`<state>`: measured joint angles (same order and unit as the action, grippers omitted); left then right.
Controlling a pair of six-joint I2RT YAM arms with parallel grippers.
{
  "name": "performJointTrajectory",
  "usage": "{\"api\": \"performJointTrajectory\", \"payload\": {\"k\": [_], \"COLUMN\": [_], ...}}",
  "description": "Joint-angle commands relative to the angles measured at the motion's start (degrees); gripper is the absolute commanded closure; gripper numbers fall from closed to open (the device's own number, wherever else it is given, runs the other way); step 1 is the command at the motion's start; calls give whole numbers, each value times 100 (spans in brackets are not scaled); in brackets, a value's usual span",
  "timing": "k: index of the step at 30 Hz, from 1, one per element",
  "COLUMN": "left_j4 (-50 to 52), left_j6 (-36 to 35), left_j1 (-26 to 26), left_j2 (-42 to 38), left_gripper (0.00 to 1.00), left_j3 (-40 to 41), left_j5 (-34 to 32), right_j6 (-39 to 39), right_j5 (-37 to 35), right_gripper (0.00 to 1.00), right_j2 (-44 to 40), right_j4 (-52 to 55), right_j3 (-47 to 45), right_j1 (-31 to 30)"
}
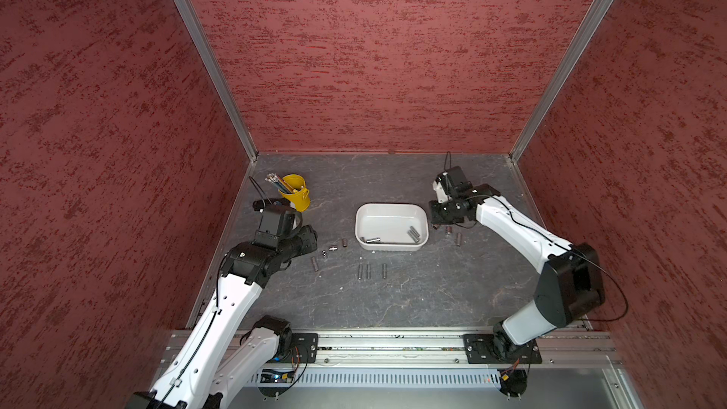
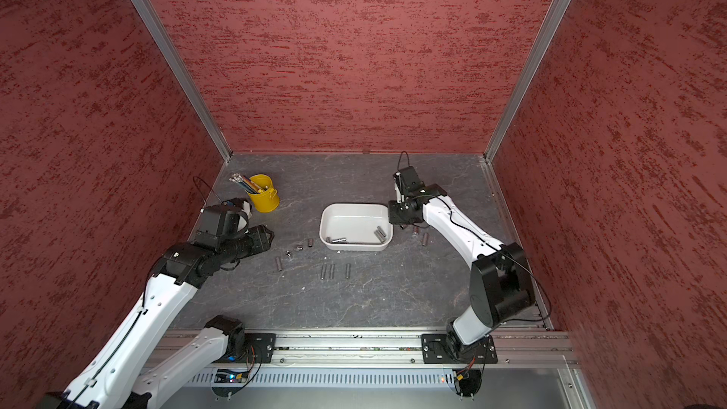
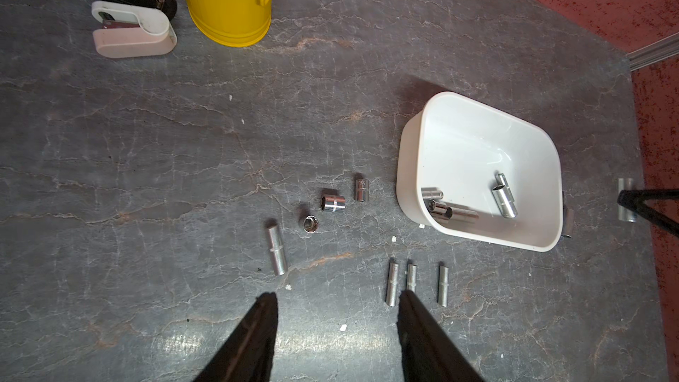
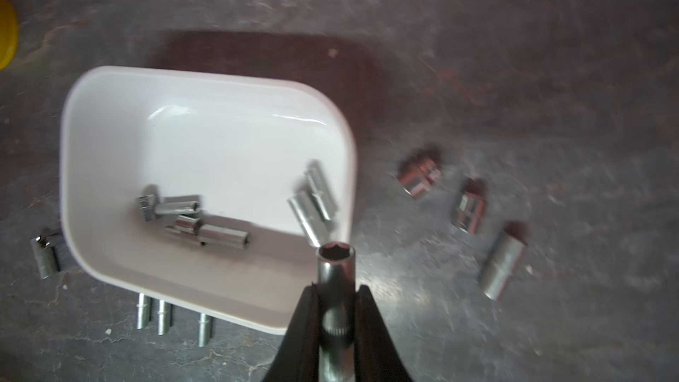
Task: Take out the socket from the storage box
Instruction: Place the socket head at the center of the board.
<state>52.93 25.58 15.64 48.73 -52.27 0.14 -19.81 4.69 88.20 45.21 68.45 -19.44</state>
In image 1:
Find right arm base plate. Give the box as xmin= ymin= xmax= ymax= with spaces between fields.
xmin=462 ymin=333 xmax=543 ymax=365

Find white plastic storage box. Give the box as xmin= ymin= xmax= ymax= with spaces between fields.
xmin=354 ymin=203 xmax=430 ymax=252

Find left aluminium corner post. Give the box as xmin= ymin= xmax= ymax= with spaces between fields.
xmin=172 ymin=0 xmax=259 ymax=164

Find black stapler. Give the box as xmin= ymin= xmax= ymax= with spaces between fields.
xmin=252 ymin=198 xmax=291 ymax=212

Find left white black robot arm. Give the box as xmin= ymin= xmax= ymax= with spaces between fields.
xmin=126 ymin=225 xmax=317 ymax=408

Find yellow pencil cup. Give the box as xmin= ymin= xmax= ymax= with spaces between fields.
xmin=282 ymin=174 xmax=310 ymax=212

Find aluminium corner post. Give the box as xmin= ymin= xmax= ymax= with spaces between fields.
xmin=509 ymin=0 xmax=615 ymax=166
xmin=172 ymin=0 xmax=259 ymax=164

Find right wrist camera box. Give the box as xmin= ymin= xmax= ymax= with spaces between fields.
xmin=433 ymin=166 xmax=473 ymax=204

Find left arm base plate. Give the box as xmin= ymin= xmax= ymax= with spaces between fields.
xmin=269 ymin=333 xmax=319 ymax=365

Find right aluminium corner post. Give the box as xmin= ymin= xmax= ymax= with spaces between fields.
xmin=509 ymin=0 xmax=615 ymax=166

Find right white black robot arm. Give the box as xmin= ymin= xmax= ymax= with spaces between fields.
xmin=430 ymin=180 xmax=606 ymax=358

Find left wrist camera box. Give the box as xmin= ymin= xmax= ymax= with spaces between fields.
xmin=253 ymin=204 xmax=303 ymax=249

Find aluminium front rail frame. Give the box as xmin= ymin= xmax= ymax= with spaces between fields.
xmin=141 ymin=326 xmax=643 ymax=409

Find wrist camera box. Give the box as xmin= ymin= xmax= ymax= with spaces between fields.
xmin=433 ymin=166 xmax=473 ymax=204
xmin=253 ymin=204 xmax=303 ymax=249

